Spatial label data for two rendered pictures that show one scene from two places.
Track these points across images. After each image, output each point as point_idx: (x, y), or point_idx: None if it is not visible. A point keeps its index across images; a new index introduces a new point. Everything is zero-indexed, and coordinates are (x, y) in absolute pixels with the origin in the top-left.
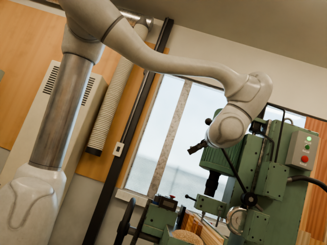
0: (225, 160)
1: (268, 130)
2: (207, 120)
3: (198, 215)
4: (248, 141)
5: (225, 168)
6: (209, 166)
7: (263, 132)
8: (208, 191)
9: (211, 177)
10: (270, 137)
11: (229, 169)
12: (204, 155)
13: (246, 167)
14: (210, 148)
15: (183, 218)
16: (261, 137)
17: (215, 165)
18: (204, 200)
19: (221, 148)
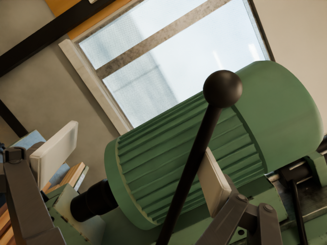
0: (162, 205)
1: (317, 214)
2: (224, 83)
3: (80, 174)
4: (255, 201)
5: (144, 220)
6: (113, 187)
7: (300, 202)
8: (81, 211)
9: (110, 192)
10: (310, 242)
11: (154, 224)
12: (132, 141)
13: (194, 241)
14: (157, 145)
15: None
16: (281, 199)
17: (128, 198)
18: (55, 221)
19: (173, 204)
